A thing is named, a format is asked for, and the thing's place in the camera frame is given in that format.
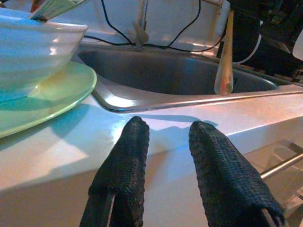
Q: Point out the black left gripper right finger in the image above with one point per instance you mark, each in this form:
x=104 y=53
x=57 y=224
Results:
x=225 y=177

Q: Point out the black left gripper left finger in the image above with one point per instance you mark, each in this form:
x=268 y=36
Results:
x=125 y=177

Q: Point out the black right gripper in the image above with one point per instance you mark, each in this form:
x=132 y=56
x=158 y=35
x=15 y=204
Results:
x=281 y=21

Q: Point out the metal spoon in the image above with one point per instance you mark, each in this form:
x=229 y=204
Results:
x=225 y=80

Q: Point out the steel kitchen sink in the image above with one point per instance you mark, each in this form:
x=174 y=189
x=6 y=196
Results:
x=165 y=75

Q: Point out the black countertop appliance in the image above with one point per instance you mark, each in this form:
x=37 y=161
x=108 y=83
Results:
x=272 y=63

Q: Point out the light green plate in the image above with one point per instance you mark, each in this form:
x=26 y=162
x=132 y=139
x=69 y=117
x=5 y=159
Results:
x=71 y=89

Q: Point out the chrome sink faucet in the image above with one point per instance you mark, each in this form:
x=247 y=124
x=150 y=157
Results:
x=142 y=35

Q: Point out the white ribbed bowl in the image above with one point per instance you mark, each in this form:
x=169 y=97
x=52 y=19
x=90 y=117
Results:
x=35 y=52

